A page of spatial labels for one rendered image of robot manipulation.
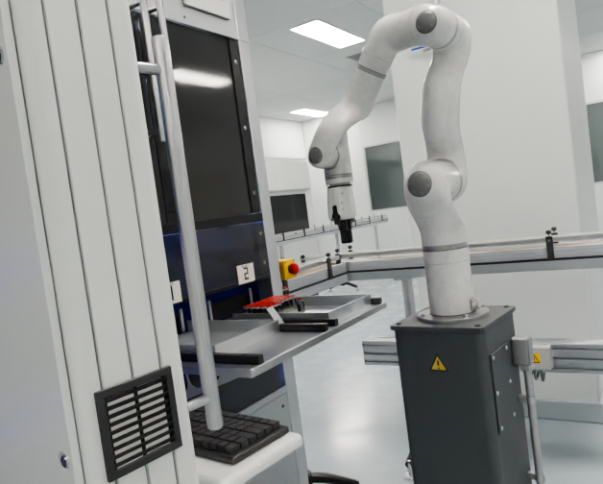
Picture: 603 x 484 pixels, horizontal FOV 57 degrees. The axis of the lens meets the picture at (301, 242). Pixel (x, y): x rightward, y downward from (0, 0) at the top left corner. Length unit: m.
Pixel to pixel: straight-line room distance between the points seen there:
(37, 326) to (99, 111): 0.28
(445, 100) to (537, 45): 1.55
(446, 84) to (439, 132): 0.12
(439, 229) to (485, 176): 1.54
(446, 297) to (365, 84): 0.62
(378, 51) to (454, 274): 0.63
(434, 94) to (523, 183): 1.53
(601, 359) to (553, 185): 0.91
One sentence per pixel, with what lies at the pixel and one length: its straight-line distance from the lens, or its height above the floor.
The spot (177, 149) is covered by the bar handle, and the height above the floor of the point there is 1.31.
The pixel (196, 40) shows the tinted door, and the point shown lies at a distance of 1.87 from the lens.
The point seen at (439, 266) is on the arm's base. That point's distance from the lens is 1.51.
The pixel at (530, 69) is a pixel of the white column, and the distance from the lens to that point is 3.01.
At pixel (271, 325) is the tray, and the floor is 0.91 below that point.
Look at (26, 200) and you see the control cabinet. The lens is 0.75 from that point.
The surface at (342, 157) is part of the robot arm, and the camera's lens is 1.65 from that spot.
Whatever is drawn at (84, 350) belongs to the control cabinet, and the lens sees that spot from 0.75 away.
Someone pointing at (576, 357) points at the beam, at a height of 0.49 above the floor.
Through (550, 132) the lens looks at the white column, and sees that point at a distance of 2.96.
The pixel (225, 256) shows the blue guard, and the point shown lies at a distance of 1.76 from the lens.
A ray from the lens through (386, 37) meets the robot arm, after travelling 1.60.
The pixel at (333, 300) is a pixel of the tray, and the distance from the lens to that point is 1.82.
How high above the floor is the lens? 1.19
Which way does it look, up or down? 3 degrees down
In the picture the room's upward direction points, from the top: 8 degrees counter-clockwise
